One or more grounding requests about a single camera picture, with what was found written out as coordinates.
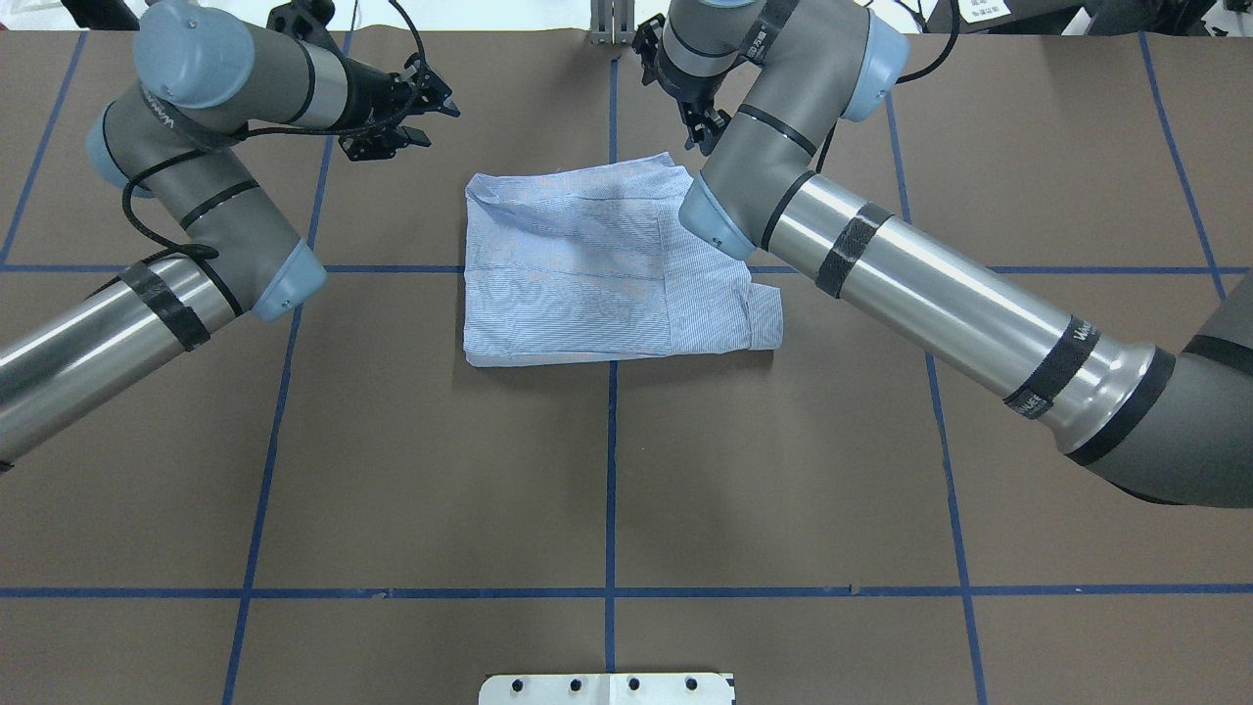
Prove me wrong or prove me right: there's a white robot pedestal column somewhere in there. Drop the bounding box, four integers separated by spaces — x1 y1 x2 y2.
477 671 737 704

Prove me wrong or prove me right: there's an aluminium frame post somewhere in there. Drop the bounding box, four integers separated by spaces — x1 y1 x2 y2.
586 0 638 46

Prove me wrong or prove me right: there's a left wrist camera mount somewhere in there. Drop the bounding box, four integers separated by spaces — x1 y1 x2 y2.
264 0 336 48

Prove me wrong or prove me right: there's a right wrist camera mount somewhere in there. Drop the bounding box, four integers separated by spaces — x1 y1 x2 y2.
630 13 667 86

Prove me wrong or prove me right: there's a light blue striped shirt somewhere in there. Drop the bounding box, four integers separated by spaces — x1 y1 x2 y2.
462 152 786 367

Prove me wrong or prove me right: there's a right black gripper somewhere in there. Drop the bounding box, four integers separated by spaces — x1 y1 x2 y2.
655 54 725 128

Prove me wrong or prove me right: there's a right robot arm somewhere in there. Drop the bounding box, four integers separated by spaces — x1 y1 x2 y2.
632 1 1252 508

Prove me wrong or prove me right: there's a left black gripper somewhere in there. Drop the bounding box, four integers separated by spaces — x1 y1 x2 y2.
340 58 461 162

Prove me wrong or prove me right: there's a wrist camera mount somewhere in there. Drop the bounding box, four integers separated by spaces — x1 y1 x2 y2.
630 13 667 86
264 0 336 48

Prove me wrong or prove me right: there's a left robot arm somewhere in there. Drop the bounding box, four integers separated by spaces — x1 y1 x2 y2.
1 1 460 470

